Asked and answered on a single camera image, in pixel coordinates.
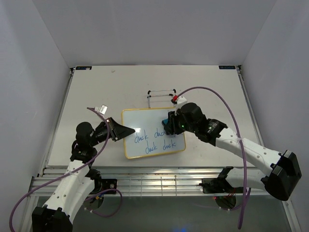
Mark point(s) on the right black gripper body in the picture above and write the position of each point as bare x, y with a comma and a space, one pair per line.
180, 125

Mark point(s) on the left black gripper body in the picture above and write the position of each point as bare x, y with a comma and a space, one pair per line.
101, 135

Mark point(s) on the blue bone-shaped eraser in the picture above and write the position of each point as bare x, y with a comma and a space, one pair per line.
165, 122

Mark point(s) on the yellow framed whiteboard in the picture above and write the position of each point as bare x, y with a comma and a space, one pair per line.
149, 138

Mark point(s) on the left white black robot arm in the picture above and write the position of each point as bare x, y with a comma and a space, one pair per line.
80, 179

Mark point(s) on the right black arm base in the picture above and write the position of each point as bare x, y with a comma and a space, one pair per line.
227, 201

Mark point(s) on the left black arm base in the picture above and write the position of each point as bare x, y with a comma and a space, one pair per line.
103, 184

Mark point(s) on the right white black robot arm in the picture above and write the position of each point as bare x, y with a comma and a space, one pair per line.
278, 173

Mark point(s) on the right blue table label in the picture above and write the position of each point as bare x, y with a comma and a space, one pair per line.
227, 67

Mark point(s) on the blue table label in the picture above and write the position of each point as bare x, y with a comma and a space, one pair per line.
227, 67
86, 68

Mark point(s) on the left blue table label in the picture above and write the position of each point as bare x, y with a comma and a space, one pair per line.
86, 68

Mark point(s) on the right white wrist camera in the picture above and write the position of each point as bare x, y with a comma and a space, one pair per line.
178, 102

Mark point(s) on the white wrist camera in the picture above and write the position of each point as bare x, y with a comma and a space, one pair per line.
101, 110
178, 102

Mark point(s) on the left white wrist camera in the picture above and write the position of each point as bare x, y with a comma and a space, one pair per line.
101, 110

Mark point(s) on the black wire whiteboard stand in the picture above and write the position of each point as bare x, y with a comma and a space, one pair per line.
160, 93

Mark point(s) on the aluminium rail frame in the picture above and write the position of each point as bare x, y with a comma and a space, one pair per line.
165, 182

